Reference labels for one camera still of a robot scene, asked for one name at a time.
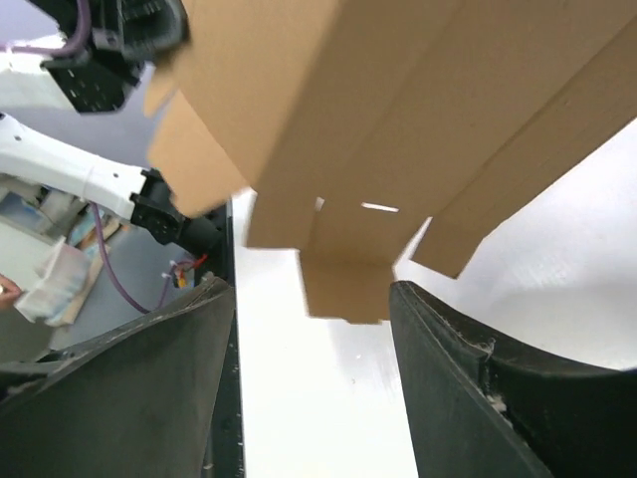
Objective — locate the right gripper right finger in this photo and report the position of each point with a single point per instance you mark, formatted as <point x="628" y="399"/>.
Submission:
<point x="480" y="403"/>

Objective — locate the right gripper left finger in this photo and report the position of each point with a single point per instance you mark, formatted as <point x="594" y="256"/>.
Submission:
<point x="136" y="401"/>

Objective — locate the brown cardboard box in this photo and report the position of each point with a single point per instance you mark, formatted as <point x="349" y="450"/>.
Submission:
<point x="361" y="124"/>

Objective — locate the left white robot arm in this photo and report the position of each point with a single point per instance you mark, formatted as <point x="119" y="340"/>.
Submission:
<point x="91" y="67"/>

